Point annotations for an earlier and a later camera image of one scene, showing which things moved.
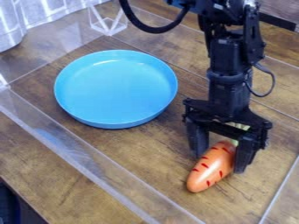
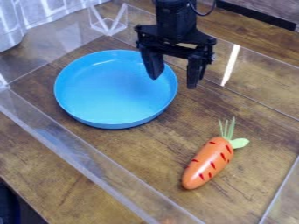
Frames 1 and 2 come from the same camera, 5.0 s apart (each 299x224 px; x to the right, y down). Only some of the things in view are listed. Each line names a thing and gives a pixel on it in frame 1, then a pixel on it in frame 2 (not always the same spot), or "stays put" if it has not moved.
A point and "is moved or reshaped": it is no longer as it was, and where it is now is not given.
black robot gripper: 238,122 to 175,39
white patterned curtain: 23,14 stays put
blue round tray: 113,88 stays put
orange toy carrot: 211,167 is moved or reshaped
